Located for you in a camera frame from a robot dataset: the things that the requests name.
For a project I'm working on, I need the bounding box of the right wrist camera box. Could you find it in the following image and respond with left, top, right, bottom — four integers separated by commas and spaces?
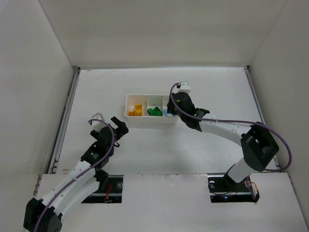
177, 81, 191, 94

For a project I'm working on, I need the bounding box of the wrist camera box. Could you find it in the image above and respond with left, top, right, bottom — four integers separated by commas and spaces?
88, 113, 106, 132
177, 81, 191, 94

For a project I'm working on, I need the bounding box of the aluminium rail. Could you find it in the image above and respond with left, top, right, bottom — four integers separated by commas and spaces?
33, 66, 81, 197
243, 66, 280, 172

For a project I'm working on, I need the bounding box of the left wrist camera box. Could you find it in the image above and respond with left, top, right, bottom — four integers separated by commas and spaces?
88, 113, 106, 132

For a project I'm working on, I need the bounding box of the yellow bee lego figure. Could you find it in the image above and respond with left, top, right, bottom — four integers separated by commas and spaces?
128, 111, 136, 116

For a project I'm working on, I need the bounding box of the left aluminium rail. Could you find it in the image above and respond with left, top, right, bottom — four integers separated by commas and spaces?
33, 66, 81, 197

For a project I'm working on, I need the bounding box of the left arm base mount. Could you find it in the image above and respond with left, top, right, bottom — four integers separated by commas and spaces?
82, 175, 124, 204

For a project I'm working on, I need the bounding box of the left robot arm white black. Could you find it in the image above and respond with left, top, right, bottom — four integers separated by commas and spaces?
23, 116, 129, 232

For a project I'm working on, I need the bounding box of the right aluminium rail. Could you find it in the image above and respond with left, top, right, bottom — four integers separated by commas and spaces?
243, 66, 280, 172

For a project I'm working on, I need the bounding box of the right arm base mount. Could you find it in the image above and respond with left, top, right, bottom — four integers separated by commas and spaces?
208, 174, 260, 203

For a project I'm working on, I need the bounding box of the white divided plastic container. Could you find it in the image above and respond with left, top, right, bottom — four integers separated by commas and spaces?
125, 94, 178, 124

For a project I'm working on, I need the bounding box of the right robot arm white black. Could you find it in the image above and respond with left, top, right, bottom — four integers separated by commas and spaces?
167, 92, 279, 188

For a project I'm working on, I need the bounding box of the yellow striped lego body brick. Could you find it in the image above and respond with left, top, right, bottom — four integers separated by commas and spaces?
135, 104, 142, 116

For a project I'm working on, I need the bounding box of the small green lego brick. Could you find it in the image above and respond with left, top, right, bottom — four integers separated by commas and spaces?
147, 106, 163, 116

